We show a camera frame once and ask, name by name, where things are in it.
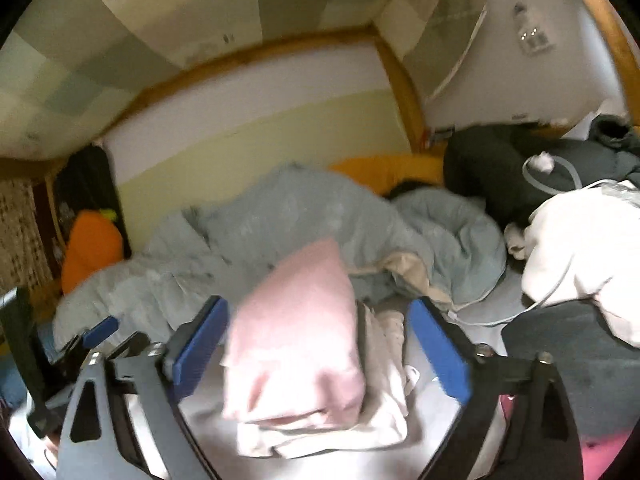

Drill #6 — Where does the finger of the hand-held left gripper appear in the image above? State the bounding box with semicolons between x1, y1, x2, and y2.
47;316;121;366

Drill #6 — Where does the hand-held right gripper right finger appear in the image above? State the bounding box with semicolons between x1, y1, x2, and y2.
406;297;583;480

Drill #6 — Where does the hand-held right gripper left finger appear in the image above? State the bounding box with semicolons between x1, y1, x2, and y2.
56;296;230;480

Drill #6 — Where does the pink printed T-shirt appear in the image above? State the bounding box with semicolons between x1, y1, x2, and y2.
221;237;368;431

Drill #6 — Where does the beige sock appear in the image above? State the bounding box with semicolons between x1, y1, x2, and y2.
377;310;407;356

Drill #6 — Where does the orange carrot plush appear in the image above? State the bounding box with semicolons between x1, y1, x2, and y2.
61;208;125;296

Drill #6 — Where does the white garment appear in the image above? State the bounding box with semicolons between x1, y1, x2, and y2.
220;300;421;461

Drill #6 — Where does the dark grey garment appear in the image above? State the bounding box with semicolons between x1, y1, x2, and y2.
501;300;640;438

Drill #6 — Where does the beige patterned curtain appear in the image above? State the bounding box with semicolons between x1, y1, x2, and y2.
0;177;56;296

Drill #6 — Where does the small white soft item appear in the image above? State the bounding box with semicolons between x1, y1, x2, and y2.
502;222;531;261

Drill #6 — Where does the grey-green duvet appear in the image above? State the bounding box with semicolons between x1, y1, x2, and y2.
52;162;508;356

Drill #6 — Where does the white clothing pile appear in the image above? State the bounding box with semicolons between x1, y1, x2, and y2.
520;180;640;348

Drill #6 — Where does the black clothing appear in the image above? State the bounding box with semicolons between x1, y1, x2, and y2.
442;122;640;226

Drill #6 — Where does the orange pillow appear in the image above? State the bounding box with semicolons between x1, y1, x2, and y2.
327;154;446;196

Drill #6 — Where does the red flat case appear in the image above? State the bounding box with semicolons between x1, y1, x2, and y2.
495;392;631;480

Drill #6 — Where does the dark green garment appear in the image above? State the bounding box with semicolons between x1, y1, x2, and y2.
590;114;640;153

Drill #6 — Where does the pastel checked canopy cloth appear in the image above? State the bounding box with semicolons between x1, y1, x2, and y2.
0;0;488;161

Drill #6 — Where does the white charger cable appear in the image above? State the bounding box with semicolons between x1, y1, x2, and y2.
447;151;640;327

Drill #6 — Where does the wooden bed frame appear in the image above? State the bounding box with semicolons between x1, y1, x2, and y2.
0;0;640;201

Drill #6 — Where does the white wall power strip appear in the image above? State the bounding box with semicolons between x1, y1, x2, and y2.
512;2;557;55

